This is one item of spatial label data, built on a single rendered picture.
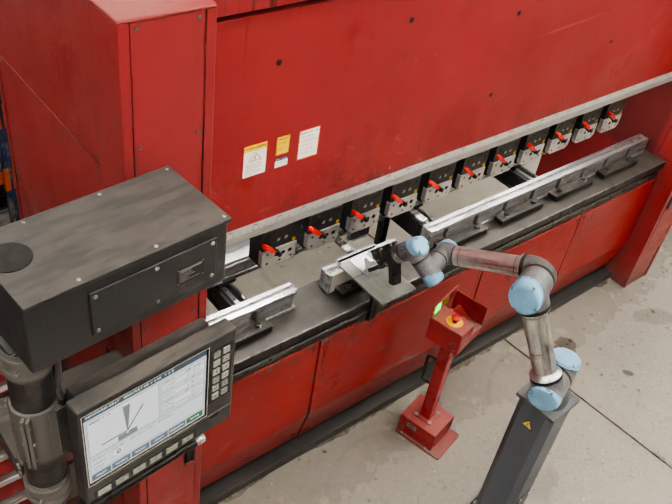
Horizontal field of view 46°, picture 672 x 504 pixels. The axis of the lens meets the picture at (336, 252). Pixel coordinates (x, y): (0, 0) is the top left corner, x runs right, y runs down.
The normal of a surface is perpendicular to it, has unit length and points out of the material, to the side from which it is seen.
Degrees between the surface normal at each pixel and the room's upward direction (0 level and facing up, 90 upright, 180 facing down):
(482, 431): 0
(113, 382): 0
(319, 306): 0
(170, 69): 90
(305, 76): 90
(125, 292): 90
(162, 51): 90
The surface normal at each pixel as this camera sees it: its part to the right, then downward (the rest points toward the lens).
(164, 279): 0.69, 0.54
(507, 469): -0.73, 0.36
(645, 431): 0.13, -0.76
